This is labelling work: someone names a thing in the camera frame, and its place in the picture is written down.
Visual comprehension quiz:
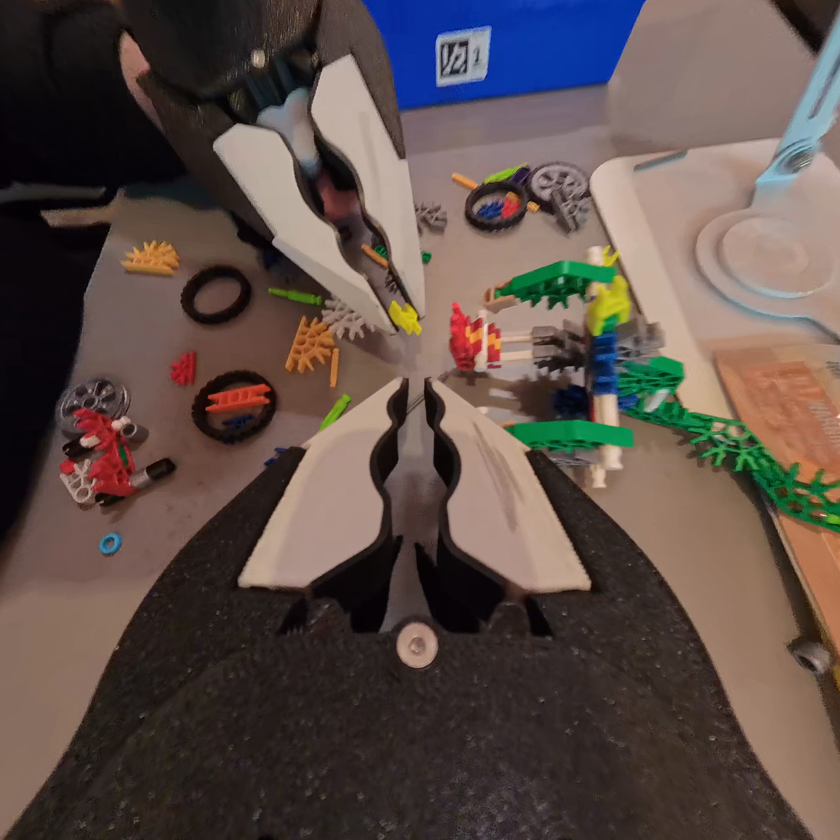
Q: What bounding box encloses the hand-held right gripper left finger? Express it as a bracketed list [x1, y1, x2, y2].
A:
[236, 376, 411, 590]

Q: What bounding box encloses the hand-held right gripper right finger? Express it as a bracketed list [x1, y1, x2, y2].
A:
[423, 377, 593, 598]

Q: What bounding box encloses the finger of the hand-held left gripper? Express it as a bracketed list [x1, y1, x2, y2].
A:
[212, 122, 400, 337]
[310, 54, 429, 320]

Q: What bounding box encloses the multicoloured toy construction model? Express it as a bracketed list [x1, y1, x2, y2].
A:
[449, 246, 686, 490]

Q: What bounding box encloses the person's left forearm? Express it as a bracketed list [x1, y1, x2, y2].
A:
[0, 0, 188, 198]

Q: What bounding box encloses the person's left hand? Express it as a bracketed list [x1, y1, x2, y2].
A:
[118, 31, 173, 142]

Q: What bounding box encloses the black toy tyre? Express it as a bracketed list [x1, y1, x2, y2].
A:
[180, 264, 253, 326]
[464, 180, 531, 232]
[191, 369, 278, 446]

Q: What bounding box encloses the white toy snowflake connector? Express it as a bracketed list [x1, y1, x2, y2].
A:
[320, 297, 376, 342]

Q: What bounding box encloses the orange toy ladder piece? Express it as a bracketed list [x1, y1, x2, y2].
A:
[205, 385, 271, 414]

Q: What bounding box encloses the yellow toy fan connector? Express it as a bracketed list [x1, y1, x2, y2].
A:
[121, 240, 181, 277]

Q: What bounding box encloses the orange toy fan connector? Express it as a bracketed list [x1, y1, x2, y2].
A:
[284, 316, 337, 375]

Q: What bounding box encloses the grey toy wheel with tyre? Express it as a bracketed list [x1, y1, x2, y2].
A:
[528, 161, 593, 212]

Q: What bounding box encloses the grey toy fan connector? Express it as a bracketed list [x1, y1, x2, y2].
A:
[550, 190, 593, 235]

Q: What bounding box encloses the blue plastic bin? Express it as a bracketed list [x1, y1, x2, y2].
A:
[360, 0, 649, 111]

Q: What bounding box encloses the red and grey toy assembly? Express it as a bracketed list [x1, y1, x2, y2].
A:
[58, 407, 178, 508]

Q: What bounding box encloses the grey toy wheel hub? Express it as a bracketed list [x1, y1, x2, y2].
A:
[55, 378, 132, 439]

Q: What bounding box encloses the person's dark clothing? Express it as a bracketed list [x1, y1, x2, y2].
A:
[0, 197, 112, 546]

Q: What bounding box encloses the white flat board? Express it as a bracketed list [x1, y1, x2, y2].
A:
[589, 136, 840, 421]

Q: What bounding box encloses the small grey round part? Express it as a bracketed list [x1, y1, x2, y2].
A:
[786, 635, 836, 677]

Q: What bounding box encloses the silver desk stand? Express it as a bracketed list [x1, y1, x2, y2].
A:
[694, 36, 840, 329]

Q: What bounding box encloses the green toy connector chain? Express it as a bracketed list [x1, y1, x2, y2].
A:
[617, 357, 840, 534]

